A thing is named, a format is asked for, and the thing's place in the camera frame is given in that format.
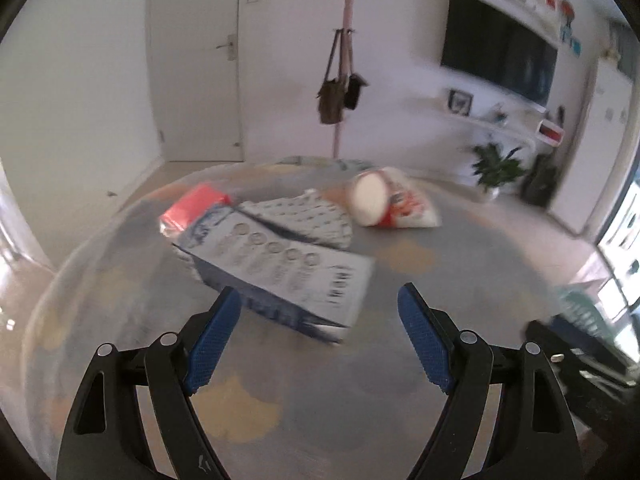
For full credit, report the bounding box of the black hanging bag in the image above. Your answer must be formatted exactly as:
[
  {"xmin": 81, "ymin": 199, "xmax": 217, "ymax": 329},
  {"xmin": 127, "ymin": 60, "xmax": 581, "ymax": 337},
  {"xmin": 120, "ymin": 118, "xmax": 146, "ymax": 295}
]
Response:
[{"xmin": 342, "ymin": 30, "xmax": 368, "ymax": 110}]

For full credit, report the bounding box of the white blue drink carton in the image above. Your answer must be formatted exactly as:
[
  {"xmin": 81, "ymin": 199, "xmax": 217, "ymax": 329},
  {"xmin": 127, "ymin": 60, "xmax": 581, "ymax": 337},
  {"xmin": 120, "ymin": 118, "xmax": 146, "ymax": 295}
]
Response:
[{"xmin": 171, "ymin": 202, "xmax": 377, "ymax": 345}]

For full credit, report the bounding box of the white door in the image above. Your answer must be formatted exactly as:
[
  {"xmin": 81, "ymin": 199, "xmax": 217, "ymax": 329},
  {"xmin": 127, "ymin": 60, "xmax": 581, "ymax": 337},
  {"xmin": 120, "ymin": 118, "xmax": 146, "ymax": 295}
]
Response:
[{"xmin": 149, "ymin": 0, "xmax": 246, "ymax": 163}]

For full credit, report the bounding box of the brown hanging bag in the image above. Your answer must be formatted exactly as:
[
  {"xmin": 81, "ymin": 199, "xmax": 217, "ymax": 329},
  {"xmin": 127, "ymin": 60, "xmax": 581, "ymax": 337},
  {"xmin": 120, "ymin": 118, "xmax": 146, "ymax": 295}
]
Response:
[{"xmin": 317, "ymin": 30, "xmax": 348, "ymax": 125}]

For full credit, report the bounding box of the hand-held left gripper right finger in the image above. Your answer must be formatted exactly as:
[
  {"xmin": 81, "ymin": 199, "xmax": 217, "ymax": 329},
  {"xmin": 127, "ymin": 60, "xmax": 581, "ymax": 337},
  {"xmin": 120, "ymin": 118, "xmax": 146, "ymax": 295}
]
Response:
[{"xmin": 397, "ymin": 282, "xmax": 586, "ymax": 480}]

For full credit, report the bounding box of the metal door handle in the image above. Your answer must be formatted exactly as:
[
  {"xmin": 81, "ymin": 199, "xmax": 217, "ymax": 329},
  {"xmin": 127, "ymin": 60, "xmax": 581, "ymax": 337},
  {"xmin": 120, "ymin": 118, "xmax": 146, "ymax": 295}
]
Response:
[{"xmin": 216, "ymin": 32, "xmax": 238, "ymax": 62}]

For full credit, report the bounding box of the grey curtain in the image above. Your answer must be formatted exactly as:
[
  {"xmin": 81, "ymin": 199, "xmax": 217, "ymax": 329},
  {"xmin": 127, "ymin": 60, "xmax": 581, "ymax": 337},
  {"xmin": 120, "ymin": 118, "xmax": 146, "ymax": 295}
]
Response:
[{"xmin": 607, "ymin": 20, "xmax": 640, "ymax": 76}]

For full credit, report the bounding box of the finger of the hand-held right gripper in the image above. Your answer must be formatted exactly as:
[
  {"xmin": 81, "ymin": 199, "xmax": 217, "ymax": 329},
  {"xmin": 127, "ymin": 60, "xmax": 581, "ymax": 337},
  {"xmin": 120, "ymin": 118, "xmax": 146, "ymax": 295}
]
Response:
[{"xmin": 522, "ymin": 320, "xmax": 639, "ymax": 387}]

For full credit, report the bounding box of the potted green plant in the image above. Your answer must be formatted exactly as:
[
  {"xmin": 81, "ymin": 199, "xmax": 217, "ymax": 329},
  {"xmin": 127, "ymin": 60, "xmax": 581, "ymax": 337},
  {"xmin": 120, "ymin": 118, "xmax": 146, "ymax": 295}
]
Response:
[{"xmin": 470, "ymin": 142, "xmax": 528, "ymax": 203}]

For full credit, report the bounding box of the teal plastic basket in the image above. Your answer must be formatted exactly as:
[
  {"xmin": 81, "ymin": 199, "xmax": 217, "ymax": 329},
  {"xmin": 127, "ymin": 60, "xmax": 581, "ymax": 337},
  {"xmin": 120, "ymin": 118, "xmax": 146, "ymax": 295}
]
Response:
[{"xmin": 555, "ymin": 285, "xmax": 631, "ymax": 356}]

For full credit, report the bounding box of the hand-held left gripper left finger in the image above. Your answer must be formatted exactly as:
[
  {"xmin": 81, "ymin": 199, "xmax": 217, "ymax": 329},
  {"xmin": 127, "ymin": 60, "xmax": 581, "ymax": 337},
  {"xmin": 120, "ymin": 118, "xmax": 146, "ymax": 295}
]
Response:
[{"xmin": 56, "ymin": 286, "xmax": 243, "ymax": 480}]

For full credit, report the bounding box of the black guitar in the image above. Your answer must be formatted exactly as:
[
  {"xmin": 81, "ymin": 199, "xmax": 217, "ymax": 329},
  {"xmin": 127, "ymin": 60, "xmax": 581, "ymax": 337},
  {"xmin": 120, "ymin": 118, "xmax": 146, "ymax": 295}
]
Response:
[{"xmin": 520, "ymin": 105, "xmax": 561, "ymax": 206}]

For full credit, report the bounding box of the black wall television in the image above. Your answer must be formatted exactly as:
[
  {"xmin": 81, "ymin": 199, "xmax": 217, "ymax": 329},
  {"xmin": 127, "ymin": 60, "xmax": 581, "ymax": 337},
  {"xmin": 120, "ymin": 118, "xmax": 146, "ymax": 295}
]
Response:
[{"xmin": 440, "ymin": 0, "xmax": 559, "ymax": 108}]

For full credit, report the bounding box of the white red box shelf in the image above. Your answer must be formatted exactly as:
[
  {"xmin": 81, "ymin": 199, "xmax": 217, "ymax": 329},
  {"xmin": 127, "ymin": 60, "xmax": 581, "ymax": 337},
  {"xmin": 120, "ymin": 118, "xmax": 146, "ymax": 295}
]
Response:
[{"xmin": 534, "ymin": 120, "xmax": 566, "ymax": 145}]

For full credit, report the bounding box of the black picture frame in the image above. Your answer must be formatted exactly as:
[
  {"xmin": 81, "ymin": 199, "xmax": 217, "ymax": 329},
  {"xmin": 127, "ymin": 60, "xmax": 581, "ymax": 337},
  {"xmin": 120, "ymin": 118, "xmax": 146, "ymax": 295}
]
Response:
[{"xmin": 446, "ymin": 89, "xmax": 473, "ymax": 115}]

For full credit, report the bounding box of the red white paper cup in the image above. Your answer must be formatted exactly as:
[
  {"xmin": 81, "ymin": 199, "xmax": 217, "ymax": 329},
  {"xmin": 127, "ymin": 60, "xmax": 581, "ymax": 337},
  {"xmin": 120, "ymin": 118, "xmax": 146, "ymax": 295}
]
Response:
[{"xmin": 347, "ymin": 167, "xmax": 442, "ymax": 231}]

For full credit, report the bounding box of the low curved white shelf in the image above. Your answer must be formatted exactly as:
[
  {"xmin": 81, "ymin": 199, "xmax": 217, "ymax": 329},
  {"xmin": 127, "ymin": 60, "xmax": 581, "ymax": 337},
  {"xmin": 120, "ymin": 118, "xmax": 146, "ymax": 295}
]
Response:
[{"xmin": 420, "ymin": 97, "xmax": 536, "ymax": 151}]

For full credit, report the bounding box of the pink coat rack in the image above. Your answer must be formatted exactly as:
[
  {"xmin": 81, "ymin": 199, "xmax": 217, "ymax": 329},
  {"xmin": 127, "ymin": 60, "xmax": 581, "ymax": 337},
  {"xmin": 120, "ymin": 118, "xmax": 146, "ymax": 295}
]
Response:
[{"xmin": 330, "ymin": 0, "xmax": 361, "ymax": 161}]

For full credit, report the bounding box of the tall white cabinet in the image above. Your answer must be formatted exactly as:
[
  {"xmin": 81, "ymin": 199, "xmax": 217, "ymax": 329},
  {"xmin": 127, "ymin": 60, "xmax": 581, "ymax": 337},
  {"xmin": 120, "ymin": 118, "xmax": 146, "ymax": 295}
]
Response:
[{"xmin": 547, "ymin": 57, "xmax": 636, "ymax": 236}]

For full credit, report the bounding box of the red pink packet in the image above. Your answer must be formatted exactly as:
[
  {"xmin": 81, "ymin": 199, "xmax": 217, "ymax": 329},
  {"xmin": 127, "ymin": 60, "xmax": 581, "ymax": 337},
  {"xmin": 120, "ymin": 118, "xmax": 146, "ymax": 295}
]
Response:
[{"xmin": 159, "ymin": 183, "xmax": 235, "ymax": 238}]

